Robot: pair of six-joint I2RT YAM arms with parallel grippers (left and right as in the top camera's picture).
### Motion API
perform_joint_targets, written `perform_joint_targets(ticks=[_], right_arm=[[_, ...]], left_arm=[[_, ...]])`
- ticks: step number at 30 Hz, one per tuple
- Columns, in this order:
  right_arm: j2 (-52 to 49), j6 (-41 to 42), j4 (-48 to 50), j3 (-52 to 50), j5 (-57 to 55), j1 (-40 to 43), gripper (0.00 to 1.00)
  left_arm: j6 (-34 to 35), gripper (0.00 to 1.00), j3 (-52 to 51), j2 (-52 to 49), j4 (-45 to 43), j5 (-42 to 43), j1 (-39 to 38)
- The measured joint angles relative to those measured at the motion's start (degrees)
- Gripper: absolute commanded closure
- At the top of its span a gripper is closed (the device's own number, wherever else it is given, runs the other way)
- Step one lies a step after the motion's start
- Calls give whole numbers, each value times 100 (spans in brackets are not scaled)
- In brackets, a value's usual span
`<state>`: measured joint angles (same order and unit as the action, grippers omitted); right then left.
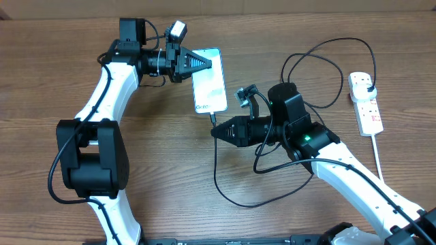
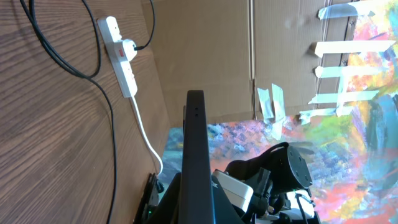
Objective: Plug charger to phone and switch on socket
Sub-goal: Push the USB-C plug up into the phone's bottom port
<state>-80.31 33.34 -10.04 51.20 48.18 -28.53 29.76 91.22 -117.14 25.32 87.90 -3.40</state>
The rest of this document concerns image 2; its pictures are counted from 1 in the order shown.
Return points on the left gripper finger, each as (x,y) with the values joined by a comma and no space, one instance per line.
(169,211)

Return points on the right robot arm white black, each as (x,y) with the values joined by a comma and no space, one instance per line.
(281,182)

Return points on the white charger plug adapter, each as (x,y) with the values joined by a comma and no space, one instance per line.
(125,50)

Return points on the white power strip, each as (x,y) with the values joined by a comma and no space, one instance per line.
(110,32)

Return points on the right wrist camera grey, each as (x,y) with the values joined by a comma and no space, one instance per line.
(238,193)

